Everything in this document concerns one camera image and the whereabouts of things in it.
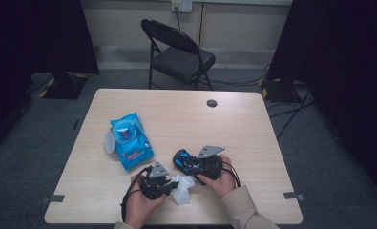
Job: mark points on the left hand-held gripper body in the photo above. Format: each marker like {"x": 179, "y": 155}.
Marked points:
{"x": 156, "y": 184}

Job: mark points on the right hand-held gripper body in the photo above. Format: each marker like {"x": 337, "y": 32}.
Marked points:
{"x": 210, "y": 163}

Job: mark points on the blue toy car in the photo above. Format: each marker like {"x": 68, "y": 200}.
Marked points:
{"x": 183, "y": 160}

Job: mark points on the white wet wipe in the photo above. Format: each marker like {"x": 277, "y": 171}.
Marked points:
{"x": 183, "y": 191}

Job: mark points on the blue wet wipes packet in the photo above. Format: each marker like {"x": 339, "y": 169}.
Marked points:
{"x": 132, "y": 143}

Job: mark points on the person's right hand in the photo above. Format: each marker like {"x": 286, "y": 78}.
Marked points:
{"x": 222, "y": 184}

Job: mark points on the person's left hand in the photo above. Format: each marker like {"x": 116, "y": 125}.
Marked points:
{"x": 141, "y": 206}

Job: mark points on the dark round table grommet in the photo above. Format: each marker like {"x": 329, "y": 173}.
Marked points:
{"x": 212, "y": 103}

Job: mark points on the gray tape strip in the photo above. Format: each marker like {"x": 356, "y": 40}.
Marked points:
{"x": 54, "y": 198}
{"x": 292, "y": 195}

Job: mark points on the small black stick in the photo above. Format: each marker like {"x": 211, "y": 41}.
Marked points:
{"x": 76, "y": 124}

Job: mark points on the black stand base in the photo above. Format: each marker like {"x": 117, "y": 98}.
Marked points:
{"x": 278, "y": 90}
{"x": 65, "y": 87}

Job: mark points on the black folding chair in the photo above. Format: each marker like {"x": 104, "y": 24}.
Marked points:
{"x": 183, "y": 60}

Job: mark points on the beige wall conduit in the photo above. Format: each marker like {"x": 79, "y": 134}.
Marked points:
{"x": 201, "y": 25}

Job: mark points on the white wall outlet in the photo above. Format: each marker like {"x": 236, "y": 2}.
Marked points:
{"x": 182, "y": 5}

